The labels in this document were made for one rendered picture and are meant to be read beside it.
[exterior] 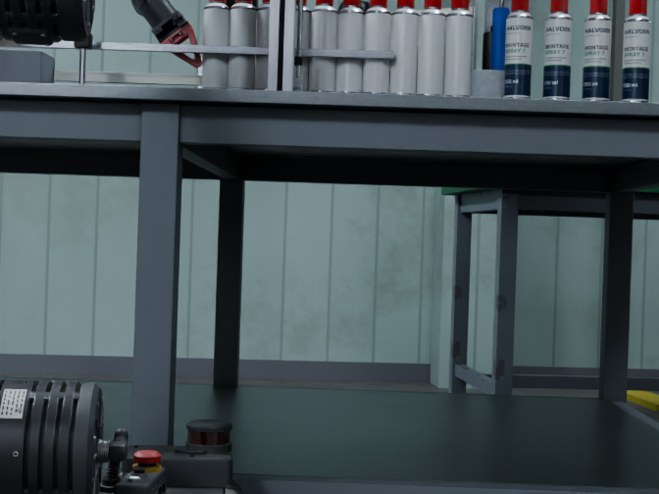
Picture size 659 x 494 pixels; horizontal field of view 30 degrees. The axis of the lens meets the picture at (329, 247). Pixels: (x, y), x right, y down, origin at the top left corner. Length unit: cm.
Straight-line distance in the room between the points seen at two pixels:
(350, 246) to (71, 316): 123
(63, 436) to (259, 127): 69
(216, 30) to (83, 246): 301
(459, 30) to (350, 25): 21
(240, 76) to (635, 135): 78
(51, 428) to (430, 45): 120
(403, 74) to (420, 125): 42
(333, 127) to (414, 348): 349
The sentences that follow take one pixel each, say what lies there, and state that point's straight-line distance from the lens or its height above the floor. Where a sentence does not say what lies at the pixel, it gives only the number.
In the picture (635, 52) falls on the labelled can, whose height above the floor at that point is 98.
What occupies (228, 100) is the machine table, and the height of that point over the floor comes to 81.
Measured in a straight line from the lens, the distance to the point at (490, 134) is 196.
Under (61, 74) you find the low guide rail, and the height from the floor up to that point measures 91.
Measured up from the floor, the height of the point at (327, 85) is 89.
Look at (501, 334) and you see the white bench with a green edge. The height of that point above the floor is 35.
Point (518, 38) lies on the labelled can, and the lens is 239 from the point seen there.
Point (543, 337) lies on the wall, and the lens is 550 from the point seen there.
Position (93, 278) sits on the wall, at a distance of 531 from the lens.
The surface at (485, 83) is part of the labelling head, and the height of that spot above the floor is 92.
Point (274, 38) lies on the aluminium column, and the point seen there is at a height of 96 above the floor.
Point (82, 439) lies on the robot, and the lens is 147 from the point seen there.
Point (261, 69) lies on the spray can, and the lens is 236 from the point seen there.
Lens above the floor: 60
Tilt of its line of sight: level
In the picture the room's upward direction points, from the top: 2 degrees clockwise
